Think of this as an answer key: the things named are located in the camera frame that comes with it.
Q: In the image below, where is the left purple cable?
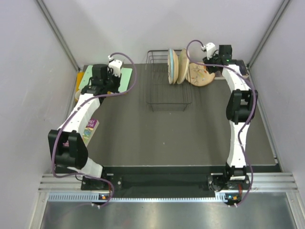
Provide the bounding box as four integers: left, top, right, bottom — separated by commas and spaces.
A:
51, 52, 138, 208

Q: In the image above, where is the cream plate with sprig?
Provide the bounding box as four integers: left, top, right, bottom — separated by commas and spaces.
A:
176, 48, 189, 84

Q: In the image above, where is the black wire dish rack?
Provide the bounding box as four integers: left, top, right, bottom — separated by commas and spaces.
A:
145, 50, 193, 111

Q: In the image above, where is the orange mug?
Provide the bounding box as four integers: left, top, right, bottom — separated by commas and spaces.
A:
75, 90, 81, 102

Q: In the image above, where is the purple treehouse book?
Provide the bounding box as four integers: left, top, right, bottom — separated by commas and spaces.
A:
82, 118, 99, 146

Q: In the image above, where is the dark paperback book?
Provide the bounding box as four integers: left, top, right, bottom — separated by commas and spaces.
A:
214, 60, 249, 80

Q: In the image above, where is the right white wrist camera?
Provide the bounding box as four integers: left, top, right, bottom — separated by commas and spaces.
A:
201, 42, 216, 60

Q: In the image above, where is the green paper folder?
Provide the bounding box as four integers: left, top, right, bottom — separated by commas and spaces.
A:
77, 65, 132, 93

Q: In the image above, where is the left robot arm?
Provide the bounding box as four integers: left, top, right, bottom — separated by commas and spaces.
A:
48, 60, 122, 189

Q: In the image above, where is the aluminium front rail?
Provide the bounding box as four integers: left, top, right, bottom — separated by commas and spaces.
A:
38, 173, 297, 192

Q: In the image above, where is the yellow folder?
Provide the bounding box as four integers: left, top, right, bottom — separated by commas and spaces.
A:
76, 72, 97, 94

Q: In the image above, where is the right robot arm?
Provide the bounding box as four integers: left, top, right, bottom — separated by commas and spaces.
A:
202, 42, 258, 189

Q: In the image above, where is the grey slotted cable duct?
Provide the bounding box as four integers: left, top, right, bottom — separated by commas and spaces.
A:
47, 192, 241, 203

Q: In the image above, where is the blue and white plate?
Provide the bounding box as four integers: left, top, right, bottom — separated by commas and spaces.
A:
168, 49, 174, 84

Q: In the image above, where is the bird plate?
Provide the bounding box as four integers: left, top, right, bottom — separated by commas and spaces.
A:
186, 63, 215, 87
173, 50, 179, 84

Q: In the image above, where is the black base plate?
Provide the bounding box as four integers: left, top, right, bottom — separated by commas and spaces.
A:
81, 173, 251, 191

